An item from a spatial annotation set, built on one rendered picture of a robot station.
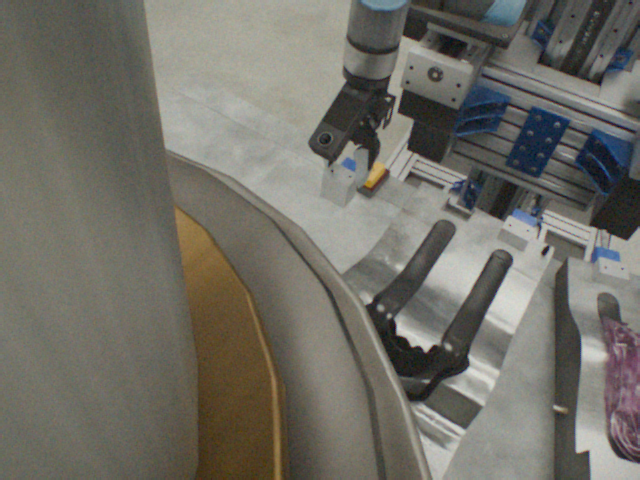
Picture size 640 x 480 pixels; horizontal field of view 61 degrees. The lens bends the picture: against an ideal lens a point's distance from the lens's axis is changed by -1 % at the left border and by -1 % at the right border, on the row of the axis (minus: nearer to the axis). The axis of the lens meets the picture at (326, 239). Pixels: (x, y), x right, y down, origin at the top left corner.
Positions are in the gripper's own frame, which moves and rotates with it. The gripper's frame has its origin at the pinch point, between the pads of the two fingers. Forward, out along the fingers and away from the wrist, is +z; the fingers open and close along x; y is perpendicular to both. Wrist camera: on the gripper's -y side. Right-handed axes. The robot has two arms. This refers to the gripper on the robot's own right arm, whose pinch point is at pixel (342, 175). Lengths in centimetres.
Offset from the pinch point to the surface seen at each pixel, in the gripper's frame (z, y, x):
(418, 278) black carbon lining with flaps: 7.2, -5.5, -19.1
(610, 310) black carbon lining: 10, 11, -49
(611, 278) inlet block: 7.7, 15.7, -46.7
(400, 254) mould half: 6.7, -3.3, -14.5
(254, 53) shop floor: 95, 139, 124
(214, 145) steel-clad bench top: 15.0, 5.1, 32.6
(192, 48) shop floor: 95, 122, 150
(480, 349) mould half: 2.7, -14.6, -32.4
